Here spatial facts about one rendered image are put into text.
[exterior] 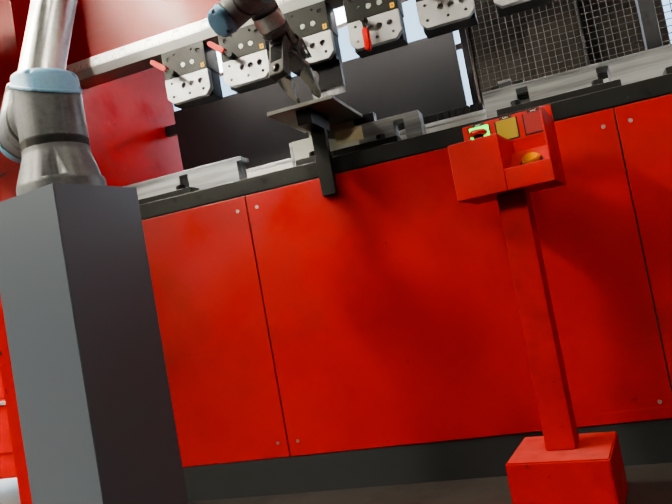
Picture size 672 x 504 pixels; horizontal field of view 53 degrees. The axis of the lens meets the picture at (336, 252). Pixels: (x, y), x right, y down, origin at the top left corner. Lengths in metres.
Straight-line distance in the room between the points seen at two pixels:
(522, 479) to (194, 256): 1.07
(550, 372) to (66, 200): 0.98
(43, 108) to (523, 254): 0.96
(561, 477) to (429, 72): 1.51
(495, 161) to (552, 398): 0.50
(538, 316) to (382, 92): 1.28
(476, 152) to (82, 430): 0.91
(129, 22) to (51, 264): 1.29
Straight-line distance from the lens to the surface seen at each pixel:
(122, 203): 1.27
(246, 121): 2.67
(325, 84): 2.02
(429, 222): 1.74
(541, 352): 1.48
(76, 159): 1.26
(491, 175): 1.43
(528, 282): 1.46
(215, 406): 2.00
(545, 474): 1.46
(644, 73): 1.89
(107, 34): 2.39
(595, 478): 1.45
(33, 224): 1.22
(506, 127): 1.59
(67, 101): 1.30
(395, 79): 2.50
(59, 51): 1.51
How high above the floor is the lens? 0.52
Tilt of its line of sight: 3 degrees up
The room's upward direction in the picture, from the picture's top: 10 degrees counter-clockwise
